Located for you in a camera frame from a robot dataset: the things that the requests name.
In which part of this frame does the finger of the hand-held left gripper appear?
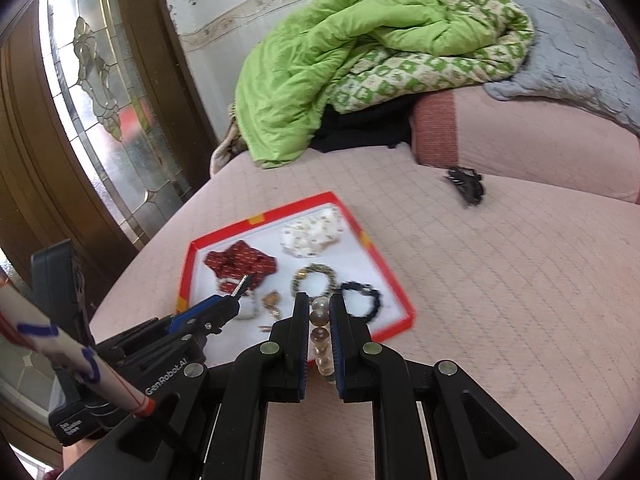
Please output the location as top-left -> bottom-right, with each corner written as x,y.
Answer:
168,293 -> 246,336

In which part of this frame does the green quilt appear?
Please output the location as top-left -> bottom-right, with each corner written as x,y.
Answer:
235,0 -> 536,171

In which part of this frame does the beige bead bracelet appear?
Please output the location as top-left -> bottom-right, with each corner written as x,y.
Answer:
310,296 -> 339,384

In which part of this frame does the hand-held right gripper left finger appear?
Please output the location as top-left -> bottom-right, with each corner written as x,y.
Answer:
60,291 -> 311,480

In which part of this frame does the gold hair clip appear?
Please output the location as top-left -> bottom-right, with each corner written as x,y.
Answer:
262,290 -> 284,319

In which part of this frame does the black cloth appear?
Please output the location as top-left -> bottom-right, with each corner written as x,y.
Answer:
310,95 -> 416,154

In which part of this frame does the black hair claw clip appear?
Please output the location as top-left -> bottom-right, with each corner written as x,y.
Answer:
442,165 -> 487,209

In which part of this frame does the red dotted scrunchie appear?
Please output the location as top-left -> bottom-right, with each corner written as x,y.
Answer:
204,240 -> 279,296

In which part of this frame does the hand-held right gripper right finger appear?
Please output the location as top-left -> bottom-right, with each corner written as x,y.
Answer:
330,291 -> 574,480

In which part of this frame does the wooden door with patterned glass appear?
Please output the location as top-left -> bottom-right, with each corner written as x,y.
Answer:
0,0 -> 221,466

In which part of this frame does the grey quilted blanket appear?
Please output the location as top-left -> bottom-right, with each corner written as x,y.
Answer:
482,0 -> 640,136

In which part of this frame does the dark bead bracelet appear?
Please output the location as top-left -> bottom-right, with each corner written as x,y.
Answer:
340,281 -> 384,319

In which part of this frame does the white tube with blue marks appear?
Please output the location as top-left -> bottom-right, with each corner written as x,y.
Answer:
0,282 -> 156,418

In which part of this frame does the pink pillow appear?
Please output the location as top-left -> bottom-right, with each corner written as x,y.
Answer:
410,85 -> 640,204

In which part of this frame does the red box tray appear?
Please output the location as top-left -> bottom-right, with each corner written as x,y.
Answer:
174,191 -> 417,367

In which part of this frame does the leopard print bracelet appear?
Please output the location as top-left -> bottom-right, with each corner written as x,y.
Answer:
291,262 -> 340,302

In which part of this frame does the white dotted scrunchie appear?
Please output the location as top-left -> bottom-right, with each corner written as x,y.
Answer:
280,207 -> 344,260

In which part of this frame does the beige cloth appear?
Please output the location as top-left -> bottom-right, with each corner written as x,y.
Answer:
210,102 -> 249,176

